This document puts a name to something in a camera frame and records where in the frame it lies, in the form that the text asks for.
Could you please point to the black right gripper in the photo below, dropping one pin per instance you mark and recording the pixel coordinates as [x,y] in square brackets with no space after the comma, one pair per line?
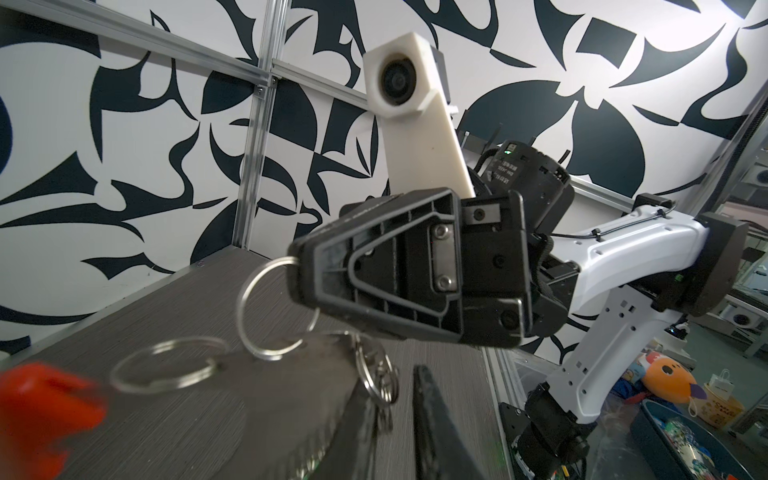
[391,267]

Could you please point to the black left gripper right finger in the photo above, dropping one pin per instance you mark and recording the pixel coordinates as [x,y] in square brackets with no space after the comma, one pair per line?
[440,453]

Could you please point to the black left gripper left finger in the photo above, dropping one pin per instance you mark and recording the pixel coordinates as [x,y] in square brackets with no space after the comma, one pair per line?
[352,452]

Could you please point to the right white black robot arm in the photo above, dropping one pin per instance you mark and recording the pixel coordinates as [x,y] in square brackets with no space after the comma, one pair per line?
[653,266]

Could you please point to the orange plush toy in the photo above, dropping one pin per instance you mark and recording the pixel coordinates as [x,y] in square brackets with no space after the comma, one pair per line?
[667,379]

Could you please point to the blue bin with items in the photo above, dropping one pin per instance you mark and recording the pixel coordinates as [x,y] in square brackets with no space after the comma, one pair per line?
[677,447]

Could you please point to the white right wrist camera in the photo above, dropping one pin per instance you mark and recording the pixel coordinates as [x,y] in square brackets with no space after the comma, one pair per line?
[405,92]

